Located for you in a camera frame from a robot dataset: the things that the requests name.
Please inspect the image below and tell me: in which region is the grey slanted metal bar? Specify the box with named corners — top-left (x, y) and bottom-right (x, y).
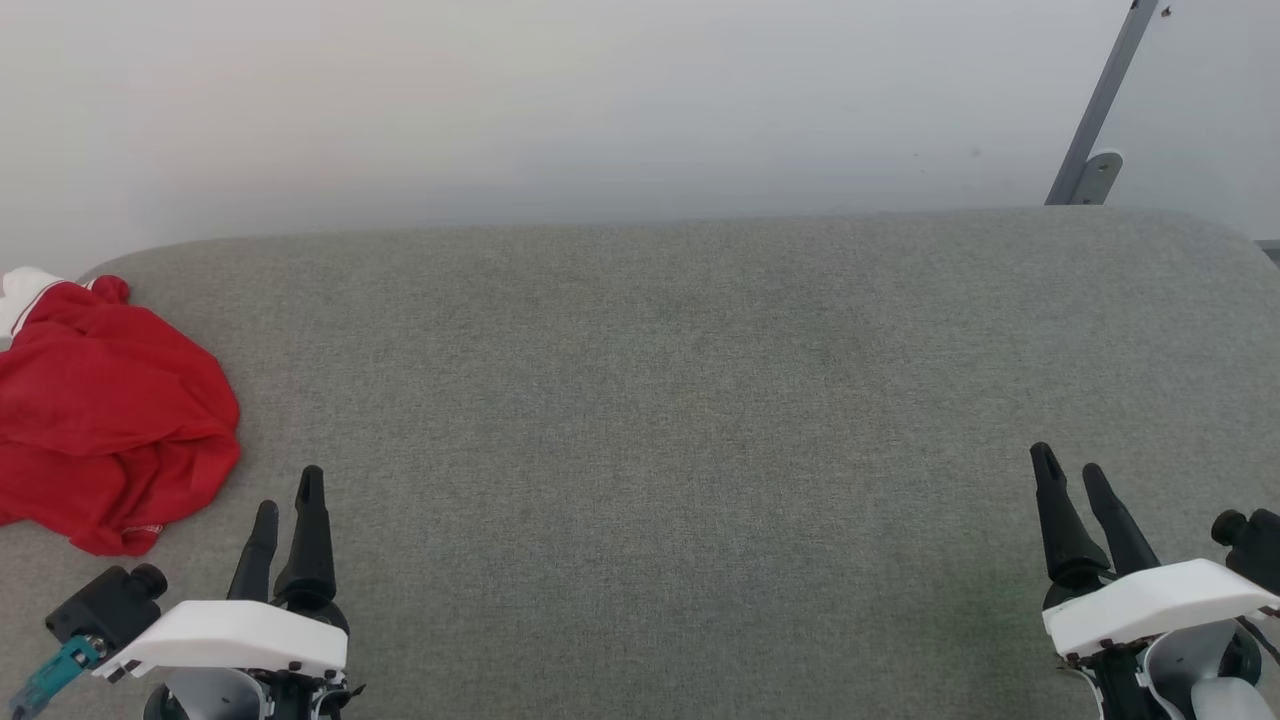
top-left (1044, 0), bottom-right (1161, 206)

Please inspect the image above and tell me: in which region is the red and white jersey shirt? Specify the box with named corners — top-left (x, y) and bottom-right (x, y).
top-left (0, 267), bottom-right (242, 558)

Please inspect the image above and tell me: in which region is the teal left camera connector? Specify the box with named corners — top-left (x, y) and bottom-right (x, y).
top-left (8, 635), bottom-right (106, 720)

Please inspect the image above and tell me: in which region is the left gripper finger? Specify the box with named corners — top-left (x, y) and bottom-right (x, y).
top-left (227, 500), bottom-right (280, 603)
top-left (272, 465), bottom-right (338, 607)

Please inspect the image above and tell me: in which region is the grey metal bar bracket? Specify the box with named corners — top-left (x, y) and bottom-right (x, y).
top-left (1070, 150), bottom-right (1124, 206)

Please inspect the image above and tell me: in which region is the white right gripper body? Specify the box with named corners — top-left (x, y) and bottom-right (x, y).
top-left (1040, 558), bottom-right (1280, 720)

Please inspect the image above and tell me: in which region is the black right camera cable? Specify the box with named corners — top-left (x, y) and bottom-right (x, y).
top-left (1236, 612), bottom-right (1280, 666)

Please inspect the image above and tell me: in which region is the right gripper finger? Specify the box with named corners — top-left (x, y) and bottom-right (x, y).
top-left (1030, 442), bottom-right (1111, 591)
top-left (1081, 462), bottom-right (1163, 578)

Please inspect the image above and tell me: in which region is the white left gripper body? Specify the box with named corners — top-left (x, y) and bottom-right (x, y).
top-left (92, 598), bottom-right (366, 720)

